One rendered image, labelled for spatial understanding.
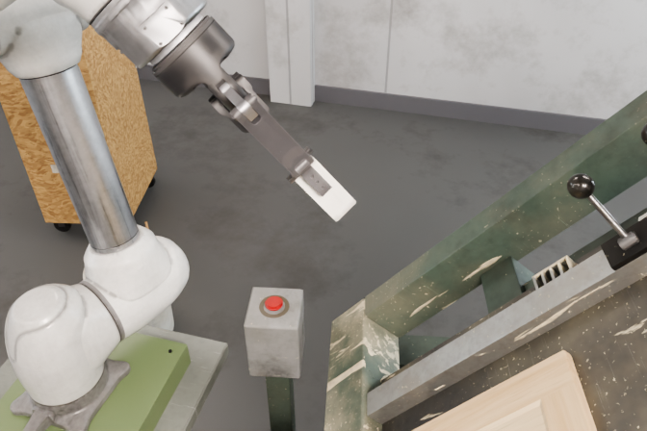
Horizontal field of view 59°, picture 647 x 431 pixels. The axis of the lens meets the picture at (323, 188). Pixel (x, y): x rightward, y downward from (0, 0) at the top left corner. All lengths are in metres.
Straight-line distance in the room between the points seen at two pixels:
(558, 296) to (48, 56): 0.91
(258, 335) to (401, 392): 0.35
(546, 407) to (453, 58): 3.09
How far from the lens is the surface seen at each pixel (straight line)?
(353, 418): 1.18
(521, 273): 1.19
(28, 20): 1.06
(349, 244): 2.84
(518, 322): 0.99
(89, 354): 1.25
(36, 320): 1.19
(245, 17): 4.06
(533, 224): 1.16
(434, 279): 1.23
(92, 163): 1.15
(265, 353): 1.34
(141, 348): 1.43
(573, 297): 0.95
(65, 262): 3.01
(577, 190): 0.90
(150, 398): 1.35
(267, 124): 0.51
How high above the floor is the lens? 1.89
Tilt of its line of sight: 36 degrees down
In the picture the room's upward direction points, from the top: straight up
